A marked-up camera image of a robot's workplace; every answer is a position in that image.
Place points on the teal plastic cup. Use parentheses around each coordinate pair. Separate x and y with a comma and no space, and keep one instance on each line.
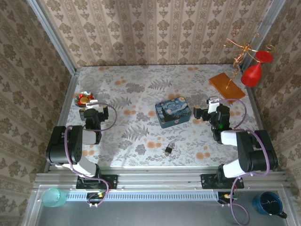
(53,197)

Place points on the orange wooden base board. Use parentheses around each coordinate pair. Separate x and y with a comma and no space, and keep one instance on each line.
(225,87)

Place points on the colourful patterned small bowl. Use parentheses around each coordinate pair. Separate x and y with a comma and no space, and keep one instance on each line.
(82,97)

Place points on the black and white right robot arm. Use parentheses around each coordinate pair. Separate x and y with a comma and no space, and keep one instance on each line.
(256,153)

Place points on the grey metal shelf plate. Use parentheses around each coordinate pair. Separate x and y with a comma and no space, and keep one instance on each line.
(152,212)

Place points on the aluminium corner post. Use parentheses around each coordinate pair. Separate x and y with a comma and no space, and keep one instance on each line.
(266,23)
(58,42)

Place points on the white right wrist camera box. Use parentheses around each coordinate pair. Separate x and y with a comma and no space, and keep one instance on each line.
(212,106)

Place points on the aluminium cross rail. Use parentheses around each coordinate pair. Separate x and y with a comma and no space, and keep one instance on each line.
(160,180)

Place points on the floral tablecloth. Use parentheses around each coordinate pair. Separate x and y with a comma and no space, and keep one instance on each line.
(164,82)

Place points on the starry night tin box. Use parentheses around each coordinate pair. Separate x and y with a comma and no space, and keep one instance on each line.
(171,110)

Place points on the dark blue mug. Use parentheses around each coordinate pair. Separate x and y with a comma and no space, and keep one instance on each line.
(268,203)

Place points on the small connector board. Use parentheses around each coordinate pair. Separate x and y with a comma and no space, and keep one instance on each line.
(227,196)
(95,195)

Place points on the clear glass bowl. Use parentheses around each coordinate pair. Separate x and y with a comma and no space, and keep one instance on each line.
(87,82)

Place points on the small black padlock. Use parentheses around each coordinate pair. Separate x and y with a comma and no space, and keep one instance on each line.
(168,149)

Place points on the red wine glass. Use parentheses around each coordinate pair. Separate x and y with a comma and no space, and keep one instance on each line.
(251,75)

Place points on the aluminium side rail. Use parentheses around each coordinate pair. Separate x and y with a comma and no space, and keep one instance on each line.
(66,103)
(255,110)

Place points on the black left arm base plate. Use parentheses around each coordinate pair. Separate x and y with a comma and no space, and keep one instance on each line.
(111,182)

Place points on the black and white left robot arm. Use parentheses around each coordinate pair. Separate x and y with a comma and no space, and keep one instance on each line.
(56,146)

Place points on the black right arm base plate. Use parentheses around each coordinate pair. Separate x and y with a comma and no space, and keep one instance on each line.
(207,182)

